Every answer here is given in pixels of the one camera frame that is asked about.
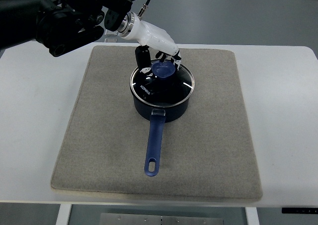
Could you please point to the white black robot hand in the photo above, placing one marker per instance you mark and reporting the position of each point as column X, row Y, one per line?
column 148, row 36

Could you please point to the glass lid blue knob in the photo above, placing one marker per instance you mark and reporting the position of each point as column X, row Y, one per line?
column 161, row 84

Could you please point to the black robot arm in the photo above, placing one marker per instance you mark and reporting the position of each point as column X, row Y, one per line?
column 60, row 25

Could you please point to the dark blue saucepan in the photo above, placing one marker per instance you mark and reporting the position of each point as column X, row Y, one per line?
column 158, row 117

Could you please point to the beige fabric mat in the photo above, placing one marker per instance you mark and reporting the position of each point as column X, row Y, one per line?
column 109, row 150

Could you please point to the white table leg left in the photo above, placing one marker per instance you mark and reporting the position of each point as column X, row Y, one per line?
column 64, row 214

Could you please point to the white table leg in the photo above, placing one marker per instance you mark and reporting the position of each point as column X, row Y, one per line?
column 252, row 216
column 64, row 214

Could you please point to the white table leg right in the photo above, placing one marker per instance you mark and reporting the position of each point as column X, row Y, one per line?
column 252, row 216

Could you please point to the black desk control panel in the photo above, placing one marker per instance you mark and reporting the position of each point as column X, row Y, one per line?
column 294, row 210

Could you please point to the grey metal base plate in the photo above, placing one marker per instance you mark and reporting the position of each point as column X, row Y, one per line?
column 133, row 219

